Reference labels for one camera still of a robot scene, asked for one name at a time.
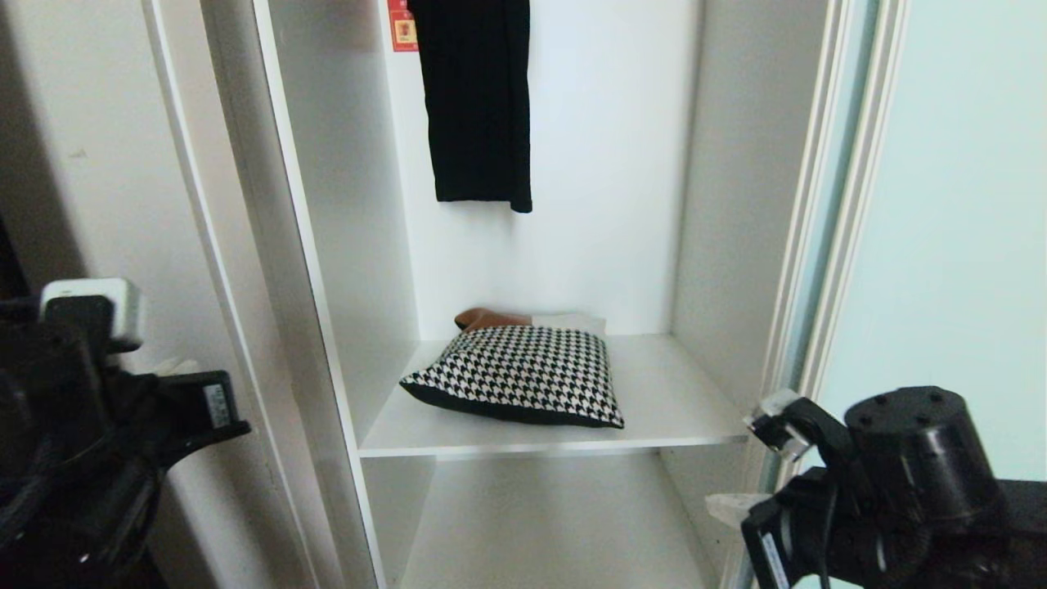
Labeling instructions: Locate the white wardrobe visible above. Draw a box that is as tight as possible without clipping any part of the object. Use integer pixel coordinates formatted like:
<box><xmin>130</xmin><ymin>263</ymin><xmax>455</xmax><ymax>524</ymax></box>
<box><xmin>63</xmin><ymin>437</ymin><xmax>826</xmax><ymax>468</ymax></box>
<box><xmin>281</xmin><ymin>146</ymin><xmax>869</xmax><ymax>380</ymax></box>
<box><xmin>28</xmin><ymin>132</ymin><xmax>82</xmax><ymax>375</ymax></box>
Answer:
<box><xmin>143</xmin><ymin>0</ymin><xmax>831</xmax><ymax>589</ymax></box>

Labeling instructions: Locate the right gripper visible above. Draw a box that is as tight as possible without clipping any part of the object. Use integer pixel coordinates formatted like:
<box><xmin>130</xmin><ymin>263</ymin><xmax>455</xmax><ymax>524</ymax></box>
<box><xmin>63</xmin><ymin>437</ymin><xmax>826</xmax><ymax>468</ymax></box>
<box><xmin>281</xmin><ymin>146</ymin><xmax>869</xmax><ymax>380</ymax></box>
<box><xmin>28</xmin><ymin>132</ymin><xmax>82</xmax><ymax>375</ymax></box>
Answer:
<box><xmin>705</xmin><ymin>472</ymin><xmax>935</xmax><ymax>589</ymax></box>

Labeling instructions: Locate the red paper tag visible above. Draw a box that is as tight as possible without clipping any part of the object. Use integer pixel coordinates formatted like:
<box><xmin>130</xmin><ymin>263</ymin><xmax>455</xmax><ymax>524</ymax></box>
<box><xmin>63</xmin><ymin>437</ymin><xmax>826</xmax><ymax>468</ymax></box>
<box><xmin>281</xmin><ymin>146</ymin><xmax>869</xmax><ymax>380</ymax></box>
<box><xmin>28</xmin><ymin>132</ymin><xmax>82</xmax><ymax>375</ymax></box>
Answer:
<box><xmin>387</xmin><ymin>0</ymin><xmax>420</xmax><ymax>53</ymax></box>

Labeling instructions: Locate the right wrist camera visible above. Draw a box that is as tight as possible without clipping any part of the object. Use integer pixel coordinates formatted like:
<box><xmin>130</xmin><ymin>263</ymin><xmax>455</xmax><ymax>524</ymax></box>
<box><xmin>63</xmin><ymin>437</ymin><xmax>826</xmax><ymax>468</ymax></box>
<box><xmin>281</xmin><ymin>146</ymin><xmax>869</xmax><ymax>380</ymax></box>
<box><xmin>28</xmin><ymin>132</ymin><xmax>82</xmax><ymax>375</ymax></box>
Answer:
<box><xmin>744</xmin><ymin>389</ymin><xmax>856</xmax><ymax>492</ymax></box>

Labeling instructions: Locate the brown folded item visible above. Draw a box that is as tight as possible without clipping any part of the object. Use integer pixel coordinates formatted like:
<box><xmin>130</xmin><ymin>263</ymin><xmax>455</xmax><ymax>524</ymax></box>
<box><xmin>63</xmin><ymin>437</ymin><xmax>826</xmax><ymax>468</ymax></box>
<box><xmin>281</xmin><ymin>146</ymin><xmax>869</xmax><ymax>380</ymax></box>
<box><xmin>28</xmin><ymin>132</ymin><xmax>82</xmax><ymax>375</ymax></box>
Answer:
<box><xmin>455</xmin><ymin>308</ymin><xmax>532</xmax><ymax>332</ymax></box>

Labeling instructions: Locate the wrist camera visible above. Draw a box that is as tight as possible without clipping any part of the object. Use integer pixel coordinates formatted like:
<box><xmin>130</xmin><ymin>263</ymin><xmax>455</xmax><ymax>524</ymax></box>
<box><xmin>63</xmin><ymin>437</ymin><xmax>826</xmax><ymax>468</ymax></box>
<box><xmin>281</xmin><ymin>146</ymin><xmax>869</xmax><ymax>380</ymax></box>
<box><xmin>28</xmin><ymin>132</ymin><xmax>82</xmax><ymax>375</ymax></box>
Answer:
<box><xmin>744</xmin><ymin>389</ymin><xmax>856</xmax><ymax>492</ymax></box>
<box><xmin>38</xmin><ymin>277</ymin><xmax>142</xmax><ymax>354</ymax></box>

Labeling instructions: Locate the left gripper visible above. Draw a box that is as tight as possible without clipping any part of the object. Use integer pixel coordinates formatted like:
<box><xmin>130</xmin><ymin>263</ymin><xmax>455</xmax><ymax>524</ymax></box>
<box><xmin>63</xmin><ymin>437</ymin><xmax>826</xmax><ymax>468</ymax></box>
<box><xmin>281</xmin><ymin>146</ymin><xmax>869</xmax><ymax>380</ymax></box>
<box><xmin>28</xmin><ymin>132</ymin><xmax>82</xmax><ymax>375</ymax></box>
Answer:
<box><xmin>106</xmin><ymin>357</ymin><xmax>251</xmax><ymax>475</ymax></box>

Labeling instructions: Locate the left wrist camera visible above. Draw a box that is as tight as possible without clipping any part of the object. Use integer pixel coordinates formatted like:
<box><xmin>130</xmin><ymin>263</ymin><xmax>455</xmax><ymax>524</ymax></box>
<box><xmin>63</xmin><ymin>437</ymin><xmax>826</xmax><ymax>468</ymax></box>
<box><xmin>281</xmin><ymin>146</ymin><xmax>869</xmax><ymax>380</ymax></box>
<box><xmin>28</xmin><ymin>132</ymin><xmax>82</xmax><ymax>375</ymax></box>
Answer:
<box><xmin>38</xmin><ymin>277</ymin><xmax>142</xmax><ymax>354</ymax></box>

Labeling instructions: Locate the black hanging garment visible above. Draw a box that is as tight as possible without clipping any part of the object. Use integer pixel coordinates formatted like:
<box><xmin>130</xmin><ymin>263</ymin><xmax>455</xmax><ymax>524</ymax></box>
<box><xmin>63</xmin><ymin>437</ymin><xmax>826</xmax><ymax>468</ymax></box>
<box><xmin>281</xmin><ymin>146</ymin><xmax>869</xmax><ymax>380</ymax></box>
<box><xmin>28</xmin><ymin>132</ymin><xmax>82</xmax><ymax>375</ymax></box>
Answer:
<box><xmin>407</xmin><ymin>0</ymin><xmax>534</xmax><ymax>214</ymax></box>

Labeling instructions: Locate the black white houndstooth pillow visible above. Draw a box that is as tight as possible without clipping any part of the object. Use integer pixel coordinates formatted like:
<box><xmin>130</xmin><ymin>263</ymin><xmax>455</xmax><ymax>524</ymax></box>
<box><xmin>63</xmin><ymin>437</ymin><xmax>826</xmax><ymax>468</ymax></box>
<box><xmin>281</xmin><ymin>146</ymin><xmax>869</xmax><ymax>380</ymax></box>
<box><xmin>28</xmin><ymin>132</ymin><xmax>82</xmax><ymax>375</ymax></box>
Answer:
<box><xmin>399</xmin><ymin>325</ymin><xmax>626</xmax><ymax>430</ymax></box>

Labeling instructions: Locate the white wardrobe shelf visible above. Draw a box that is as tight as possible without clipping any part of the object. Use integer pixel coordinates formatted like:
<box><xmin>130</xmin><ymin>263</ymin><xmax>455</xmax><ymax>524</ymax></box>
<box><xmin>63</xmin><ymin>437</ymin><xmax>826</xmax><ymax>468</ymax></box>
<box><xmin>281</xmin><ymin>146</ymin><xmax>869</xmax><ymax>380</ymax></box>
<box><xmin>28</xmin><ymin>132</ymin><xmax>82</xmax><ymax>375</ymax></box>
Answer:
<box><xmin>357</xmin><ymin>333</ymin><xmax>749</xmax><ymax>459</ymax></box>

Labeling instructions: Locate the pale green sliding wardrobe door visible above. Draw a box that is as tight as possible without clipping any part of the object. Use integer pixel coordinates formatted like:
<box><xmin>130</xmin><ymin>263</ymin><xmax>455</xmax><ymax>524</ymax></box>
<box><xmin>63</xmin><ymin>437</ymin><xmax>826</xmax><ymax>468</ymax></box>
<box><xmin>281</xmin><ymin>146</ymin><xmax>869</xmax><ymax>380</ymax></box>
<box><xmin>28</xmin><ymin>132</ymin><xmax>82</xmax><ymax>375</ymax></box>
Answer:
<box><xmin>720</xmin><ymin>0</ymin><xmax>1047</xmax><ymax>589</ymax></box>

